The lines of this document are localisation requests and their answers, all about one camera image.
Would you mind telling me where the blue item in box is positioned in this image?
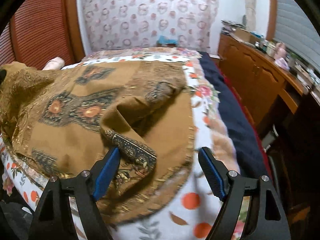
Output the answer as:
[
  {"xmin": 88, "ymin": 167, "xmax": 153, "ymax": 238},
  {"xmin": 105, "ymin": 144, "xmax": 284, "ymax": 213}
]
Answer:
[{"xmin": 156, "ymin": 35, "xmax": 178, "ymax": 48}]

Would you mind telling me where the brown louvered wardrobe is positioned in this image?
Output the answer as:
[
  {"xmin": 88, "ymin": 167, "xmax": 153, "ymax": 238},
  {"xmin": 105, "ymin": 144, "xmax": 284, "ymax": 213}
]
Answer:
[{"xmin": 1, "ymin": 0, "xmax": 85, "ymax": 69}]

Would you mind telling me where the grey window roller blind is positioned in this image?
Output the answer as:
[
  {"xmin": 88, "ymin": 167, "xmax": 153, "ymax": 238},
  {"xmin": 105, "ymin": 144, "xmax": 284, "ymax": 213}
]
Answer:
[{"xmin": 274, "ymin": 0, "xmax": 320, "ymax": 70}]

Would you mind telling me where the white orange-print sheet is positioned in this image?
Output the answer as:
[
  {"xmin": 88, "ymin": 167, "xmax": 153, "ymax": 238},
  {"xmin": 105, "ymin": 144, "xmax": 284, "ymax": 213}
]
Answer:
[{"xmin": 0, "ymin": 55, "xmax": 251, "ymax": 240}]

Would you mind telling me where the navy blue blanket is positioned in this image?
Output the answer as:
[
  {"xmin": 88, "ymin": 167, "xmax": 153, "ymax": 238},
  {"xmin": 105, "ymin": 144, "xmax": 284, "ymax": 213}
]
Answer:
[{"xmin": 200, "ymin": 51, "xmax": 271, "ymax": 178}]

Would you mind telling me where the beige pillow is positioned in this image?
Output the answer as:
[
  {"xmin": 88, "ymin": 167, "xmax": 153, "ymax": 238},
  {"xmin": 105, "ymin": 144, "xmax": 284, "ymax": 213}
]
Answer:
[{"xmin": 42, "ymin": 57, "xmax": 65, "ymax": 70}]

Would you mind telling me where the floral pink rose blanket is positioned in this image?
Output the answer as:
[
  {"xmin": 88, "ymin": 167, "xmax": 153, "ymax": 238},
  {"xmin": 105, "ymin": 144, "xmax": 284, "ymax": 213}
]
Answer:
[{"xmin": 81, "ymin": 47, "xmax": 240, "ymax": 172}]

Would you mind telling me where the stack of folded cloths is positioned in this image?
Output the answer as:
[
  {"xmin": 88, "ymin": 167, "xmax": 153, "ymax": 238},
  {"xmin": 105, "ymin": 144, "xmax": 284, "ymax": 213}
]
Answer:
[{"xmin": 221, "ymin": 20, "xmax": 245, "ymax": 34}]

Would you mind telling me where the cardboard box on sideboard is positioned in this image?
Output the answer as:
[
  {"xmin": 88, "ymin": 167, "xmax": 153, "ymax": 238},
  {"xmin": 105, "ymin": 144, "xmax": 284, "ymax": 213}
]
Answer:
[{"xmin": 231, "ymin": 28, "xmax": 260, "ymax": 45}]

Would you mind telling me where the beige tied window curtain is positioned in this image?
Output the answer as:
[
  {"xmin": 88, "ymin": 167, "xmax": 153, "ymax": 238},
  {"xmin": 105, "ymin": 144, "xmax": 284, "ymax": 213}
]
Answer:
[{"xmin": 245, "ymin": 0, "xmax": 256, "ymax": 31}]

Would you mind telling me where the long wooden sideboard cabinet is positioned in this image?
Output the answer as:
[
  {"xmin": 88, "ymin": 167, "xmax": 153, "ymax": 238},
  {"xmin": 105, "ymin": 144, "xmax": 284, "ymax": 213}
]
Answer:
[{"xmin": 218, "ymin": 34, "xmax": 307, "ymax": 138}]

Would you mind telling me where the pink tissue pack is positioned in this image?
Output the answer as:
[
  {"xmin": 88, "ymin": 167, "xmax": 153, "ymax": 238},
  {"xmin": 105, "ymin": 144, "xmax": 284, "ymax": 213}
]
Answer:
[{"xmin": 274, "ymin": 57, "xmax": 290, "ymax": 71}]

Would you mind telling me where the pink kettle jug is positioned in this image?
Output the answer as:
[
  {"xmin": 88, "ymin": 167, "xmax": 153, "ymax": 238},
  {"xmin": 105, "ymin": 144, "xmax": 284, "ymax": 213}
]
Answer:
[{"xmin": 274, "ymin": 42, "xmax": 286, "ymax": 60}]

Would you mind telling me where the pink circle patterned curtain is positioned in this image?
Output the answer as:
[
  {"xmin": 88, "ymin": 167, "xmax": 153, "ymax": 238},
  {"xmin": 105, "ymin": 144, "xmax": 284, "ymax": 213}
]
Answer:
[{"xmin": 78, "ymin": 0, "xmax": 219, "ymax": 52}]

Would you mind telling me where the brown patterned garment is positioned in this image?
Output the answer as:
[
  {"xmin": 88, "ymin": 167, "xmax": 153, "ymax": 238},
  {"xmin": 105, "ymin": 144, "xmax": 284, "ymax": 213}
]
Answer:
[{"xmin": 1, "ymin": 60, "xmax": 195, "ymax": 223}]

